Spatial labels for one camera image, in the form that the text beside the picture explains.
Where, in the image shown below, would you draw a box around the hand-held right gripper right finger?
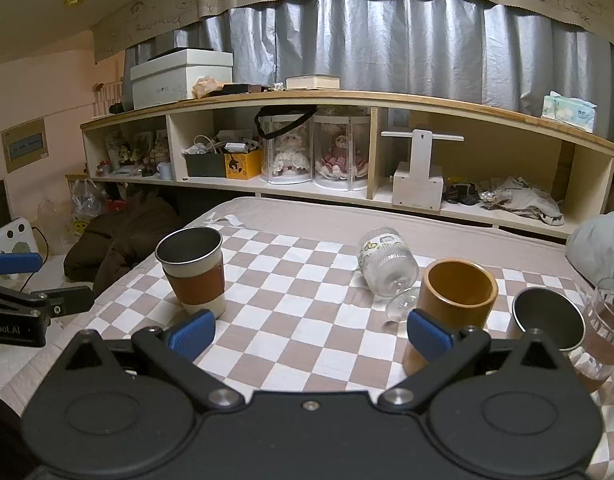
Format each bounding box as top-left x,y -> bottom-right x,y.
377,309 -> 563,408

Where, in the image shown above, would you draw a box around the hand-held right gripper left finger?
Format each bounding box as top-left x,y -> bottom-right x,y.
62,309 -> 242,408

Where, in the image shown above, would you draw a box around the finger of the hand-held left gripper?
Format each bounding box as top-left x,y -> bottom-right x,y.
0,251 -> 44,277
29,285 -> 96,319

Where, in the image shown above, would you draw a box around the clear ribbed glass cup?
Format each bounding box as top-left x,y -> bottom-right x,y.
358,227 -> 422,322

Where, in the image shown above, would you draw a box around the brown wooden cup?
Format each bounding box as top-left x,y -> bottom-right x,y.
403,258 -> 499,376

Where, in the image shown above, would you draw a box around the steel cup with brown sleeve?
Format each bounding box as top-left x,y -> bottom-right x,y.
155,226 -> 228,319

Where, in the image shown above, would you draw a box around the plain steel cup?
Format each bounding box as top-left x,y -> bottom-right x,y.
507,287 -> 586,354

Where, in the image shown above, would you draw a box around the glass cup with brown sleeve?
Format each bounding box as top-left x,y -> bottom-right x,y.
570,277 -> 614,394

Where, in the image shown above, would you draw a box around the white appliance with face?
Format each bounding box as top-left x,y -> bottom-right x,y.
0,217 -> 38,262

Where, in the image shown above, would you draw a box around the clear plastic bag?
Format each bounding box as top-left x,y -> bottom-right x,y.
64,174 -> 118,237

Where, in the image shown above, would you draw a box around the dark brown coat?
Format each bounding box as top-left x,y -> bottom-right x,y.
63,197 -> 189,299

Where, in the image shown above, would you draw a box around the brown white checkered cloth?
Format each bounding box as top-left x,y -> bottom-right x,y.
93,220 -> 614,480

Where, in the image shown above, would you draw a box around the small black items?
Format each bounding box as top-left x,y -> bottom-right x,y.
446,181 -> 482,207

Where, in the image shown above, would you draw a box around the white wooden stand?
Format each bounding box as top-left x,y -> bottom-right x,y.
381,129 -> 465,210

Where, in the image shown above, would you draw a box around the grey crumpled cloth heap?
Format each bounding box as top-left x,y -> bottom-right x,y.
480,176 -> 566,226

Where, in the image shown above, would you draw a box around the small figurines group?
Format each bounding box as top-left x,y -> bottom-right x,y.
104,129 -> 169,167

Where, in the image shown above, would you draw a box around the checkered tablecloth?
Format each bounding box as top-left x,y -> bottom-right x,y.
0,195 -> 614,480

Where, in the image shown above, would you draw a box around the dark green box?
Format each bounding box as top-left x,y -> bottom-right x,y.
185,152 -> 227,179

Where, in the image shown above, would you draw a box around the yellow cardboard box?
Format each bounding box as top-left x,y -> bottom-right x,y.
224,149 -> 264,180

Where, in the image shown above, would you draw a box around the white slatted rack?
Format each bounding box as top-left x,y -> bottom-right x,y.
93,77 -> 126,117

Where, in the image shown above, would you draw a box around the grey pillow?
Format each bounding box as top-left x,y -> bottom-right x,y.
566,212 -> 614,287

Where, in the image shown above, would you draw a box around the long wooden shelf unit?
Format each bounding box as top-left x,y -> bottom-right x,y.
80,89 -> 614,242

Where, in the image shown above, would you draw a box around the clear case with pink doll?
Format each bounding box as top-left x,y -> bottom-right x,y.
313,114 -> 372,191

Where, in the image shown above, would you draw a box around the clear case with white doll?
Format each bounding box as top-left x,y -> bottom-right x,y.
254,105 -> 318,185

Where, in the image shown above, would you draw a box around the large white storage box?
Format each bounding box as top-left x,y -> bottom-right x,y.
131,48 -> 234,110

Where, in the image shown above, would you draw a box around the crumpled peach paper bag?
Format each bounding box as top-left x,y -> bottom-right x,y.
193,75 -> 229,100

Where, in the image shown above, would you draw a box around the green white tissue pack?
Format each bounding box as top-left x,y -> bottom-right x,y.
541,91 -> 598,134

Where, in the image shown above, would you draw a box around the thick white book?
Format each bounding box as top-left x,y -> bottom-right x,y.
285,74 -> 341,91

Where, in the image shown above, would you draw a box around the grey window curtain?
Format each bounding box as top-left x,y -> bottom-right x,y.
124,0 -> 614,142

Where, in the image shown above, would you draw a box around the framed wall sign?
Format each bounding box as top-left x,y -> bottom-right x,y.
2,119 -> 48,174

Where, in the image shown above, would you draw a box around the tangled white cables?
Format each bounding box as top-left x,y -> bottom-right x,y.
182,134 -> 226,156

